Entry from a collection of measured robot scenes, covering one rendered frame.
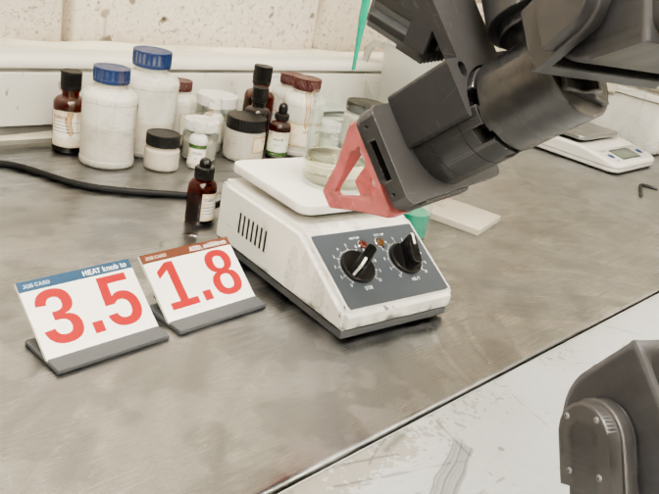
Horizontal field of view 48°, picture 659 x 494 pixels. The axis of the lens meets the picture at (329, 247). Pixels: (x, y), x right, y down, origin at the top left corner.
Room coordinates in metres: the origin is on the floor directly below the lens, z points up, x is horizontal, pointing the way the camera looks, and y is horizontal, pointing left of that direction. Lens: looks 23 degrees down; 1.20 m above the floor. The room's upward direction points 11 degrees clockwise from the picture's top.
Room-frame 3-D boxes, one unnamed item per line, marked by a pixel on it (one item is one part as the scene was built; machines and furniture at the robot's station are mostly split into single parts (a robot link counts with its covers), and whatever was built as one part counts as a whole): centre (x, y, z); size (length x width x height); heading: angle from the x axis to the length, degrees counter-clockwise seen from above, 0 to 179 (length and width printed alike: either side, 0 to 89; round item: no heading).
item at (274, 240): (0.64, 0.01, 0.94); 0.22 x 0.13 x 0.08; 43
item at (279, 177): (0.66, 0.02, 0.98); 0.12 x 0.12 x 0.01; 43
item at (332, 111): (0.66, 0.01, 1.03); 0.07 x 0.06 x 0.08; 116
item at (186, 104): (0.98, 0.24, 0.94); 0.05 x 0.05 x 0.09
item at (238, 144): (0.97, 0.14, 0.93); 0.05 x 0.05 x 0.06
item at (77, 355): (0.46, 0.16, 0.92); 0.09 x 0.06 x 0.04; 142
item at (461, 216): (0.89, -0.15, 0.96); 0.08 x 0.08 x 0.13; 63
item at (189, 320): (0.54, 0.09, 0.92); 0.09 x 0.06 x 0.04; 142
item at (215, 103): (0.97, 0.19, 0.94); 0.03 x 0.03 x 0.07
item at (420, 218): (0.80, -0.09, 0.93); 0.04 x 0.04 x 0.06
